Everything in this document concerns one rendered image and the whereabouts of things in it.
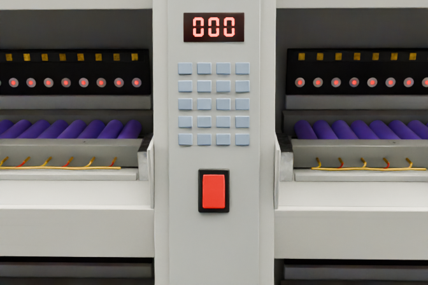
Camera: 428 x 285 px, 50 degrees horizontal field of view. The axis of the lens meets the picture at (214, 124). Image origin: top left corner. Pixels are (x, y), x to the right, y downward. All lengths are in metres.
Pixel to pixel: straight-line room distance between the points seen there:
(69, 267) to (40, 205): 0.21
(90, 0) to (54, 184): 0.16
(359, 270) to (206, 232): 0.27
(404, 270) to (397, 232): 0.21
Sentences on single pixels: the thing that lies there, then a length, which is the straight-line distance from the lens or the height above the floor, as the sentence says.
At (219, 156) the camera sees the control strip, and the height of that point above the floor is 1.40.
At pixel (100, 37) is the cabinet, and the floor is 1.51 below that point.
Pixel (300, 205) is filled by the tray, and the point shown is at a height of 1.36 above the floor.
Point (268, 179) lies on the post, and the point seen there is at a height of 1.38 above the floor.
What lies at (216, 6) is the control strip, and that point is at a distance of 0.36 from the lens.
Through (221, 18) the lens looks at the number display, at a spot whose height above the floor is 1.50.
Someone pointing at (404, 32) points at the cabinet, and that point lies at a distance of 0.60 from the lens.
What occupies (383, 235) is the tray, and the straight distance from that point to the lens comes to 0.40.
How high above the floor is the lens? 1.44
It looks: 3 degrees down
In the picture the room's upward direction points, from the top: straight up
